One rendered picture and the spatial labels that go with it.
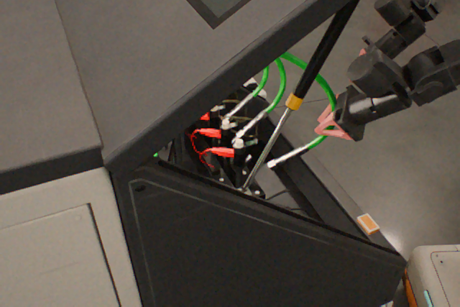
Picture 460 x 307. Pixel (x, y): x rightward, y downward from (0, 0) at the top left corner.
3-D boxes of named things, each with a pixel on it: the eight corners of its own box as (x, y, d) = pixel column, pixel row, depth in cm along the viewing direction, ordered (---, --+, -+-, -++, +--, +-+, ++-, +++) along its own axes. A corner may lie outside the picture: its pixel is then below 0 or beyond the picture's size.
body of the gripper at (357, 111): (333, 124, 87) (366, 111, 82) (343, 86, 93) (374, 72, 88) (354, 144, 90) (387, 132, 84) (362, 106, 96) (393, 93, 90)
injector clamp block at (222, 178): (263, 232, 124) (266, 193, 115) (229, 244, 121) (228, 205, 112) (215, 156, 149) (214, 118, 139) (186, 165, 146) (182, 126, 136)
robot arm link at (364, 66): (448, 93, 76) (436, 62, 83) (410, 52, 72) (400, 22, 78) (389, 127, 83) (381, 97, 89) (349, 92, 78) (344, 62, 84)
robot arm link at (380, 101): (416, 112, 81) (417, 88, 85) (394, 90, 78) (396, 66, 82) (383, 124, 86) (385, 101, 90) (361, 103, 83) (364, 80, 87)
